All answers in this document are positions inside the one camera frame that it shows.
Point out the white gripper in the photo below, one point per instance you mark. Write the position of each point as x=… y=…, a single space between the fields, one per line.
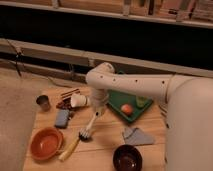
x=98 y=98

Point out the white handled black dish brush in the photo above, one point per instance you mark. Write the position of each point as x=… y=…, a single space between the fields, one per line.
x=85 y=133

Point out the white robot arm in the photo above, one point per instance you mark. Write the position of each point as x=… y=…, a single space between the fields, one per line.
x=189 y=100

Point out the dark purple bowl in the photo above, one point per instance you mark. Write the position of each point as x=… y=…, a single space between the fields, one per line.
x=127 y=158

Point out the orange bowl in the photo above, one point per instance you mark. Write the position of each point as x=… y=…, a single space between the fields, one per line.
x=46 y=143

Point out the green tray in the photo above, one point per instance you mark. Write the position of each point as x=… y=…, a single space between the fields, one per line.
x=117 y=99

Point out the white paper cup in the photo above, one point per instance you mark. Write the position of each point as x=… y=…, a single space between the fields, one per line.
x=78 y=100

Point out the red apple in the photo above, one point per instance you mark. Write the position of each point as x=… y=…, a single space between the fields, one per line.
x=127 y=109

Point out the blue sponge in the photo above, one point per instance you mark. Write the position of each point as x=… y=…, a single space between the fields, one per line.
x=62 y=119

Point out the green cup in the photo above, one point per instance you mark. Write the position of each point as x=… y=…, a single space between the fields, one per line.
x=140 y=102

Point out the grey folded cloth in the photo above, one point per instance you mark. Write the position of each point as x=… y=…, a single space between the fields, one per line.
x=137 y=137

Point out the yellow banana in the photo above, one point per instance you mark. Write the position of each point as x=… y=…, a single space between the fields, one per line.
x=69 y=150

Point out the dark metal cup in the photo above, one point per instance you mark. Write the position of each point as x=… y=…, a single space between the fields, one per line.
x=43 y=102

